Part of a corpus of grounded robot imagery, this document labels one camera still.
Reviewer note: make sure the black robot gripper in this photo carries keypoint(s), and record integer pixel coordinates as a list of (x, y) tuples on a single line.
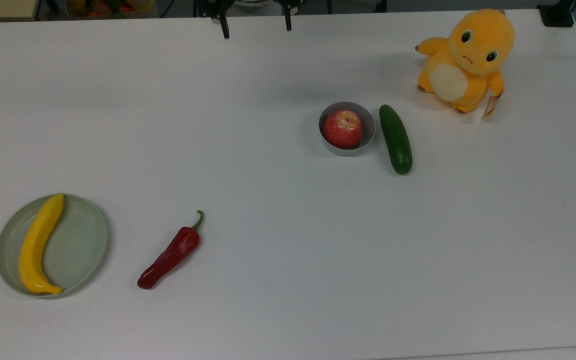
[(215, 7)]

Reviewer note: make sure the red chili pepper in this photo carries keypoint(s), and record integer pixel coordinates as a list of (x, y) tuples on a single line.
[(173, 254)]

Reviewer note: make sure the grey round robot base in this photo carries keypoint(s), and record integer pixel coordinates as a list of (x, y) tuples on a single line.
[(250, 2)]

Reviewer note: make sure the pale green plastic plate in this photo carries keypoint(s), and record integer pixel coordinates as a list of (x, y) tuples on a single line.
[(78, 240)]

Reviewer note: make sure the red apple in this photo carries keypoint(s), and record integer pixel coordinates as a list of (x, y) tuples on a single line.
[(343, 130)]

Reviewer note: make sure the clear bin with vegetables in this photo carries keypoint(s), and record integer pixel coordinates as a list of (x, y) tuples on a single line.
[(108, 7)]

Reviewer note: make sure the small grey round bowl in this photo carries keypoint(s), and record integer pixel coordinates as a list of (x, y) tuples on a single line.
[(369, 135)]

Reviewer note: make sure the green cucumber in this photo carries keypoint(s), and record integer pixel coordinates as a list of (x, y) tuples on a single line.
[(396, 140)]

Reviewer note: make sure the orange plush toy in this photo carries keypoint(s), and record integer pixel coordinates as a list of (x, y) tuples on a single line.
[(468, 60)]

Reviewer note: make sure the wooden side table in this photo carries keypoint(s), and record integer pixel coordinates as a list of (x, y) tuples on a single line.
[(0, 9)]

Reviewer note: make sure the yellow banana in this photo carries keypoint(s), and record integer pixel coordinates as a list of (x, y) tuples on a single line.
[(35, 245)]

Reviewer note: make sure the black clamp mount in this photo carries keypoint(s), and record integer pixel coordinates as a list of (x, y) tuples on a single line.
[(557, 15)]

